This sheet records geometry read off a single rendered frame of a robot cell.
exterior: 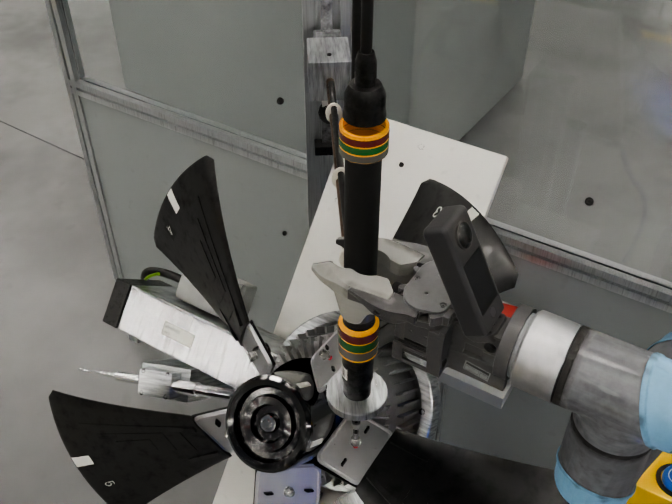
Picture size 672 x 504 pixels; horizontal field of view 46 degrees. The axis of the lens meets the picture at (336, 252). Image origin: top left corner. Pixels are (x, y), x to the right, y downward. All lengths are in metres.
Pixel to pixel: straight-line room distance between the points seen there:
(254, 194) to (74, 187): 1.73
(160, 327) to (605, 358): 0.75
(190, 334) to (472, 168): 0.49
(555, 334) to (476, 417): 1.32
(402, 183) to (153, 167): 1.06
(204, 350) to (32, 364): 1.67
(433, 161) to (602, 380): 0.58
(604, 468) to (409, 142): 0.63
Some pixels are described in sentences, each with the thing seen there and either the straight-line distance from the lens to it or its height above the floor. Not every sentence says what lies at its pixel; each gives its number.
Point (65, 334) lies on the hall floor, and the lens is 2.90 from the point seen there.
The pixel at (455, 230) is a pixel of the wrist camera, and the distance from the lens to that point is 0.69.
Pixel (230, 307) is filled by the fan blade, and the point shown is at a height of 1.27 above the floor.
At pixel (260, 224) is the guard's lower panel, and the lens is 1.99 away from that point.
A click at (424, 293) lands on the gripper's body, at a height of 1.50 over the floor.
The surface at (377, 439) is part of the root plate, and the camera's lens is 1.01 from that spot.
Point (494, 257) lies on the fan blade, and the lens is 0.90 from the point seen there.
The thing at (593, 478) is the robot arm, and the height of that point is 1.38.
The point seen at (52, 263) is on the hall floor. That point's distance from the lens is 3.20.
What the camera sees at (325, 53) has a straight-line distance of 1.33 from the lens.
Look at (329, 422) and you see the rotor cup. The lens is 1.00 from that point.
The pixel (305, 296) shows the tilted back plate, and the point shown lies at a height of 1.13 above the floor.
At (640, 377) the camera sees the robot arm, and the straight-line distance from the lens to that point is 0.70.
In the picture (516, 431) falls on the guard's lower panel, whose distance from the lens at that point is 2.00.
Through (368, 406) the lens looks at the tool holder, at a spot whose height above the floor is 1.29.
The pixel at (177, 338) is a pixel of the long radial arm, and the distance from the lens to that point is 1.24.
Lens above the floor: 2.01
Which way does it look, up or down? 41 degrees down
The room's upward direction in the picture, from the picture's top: straight up
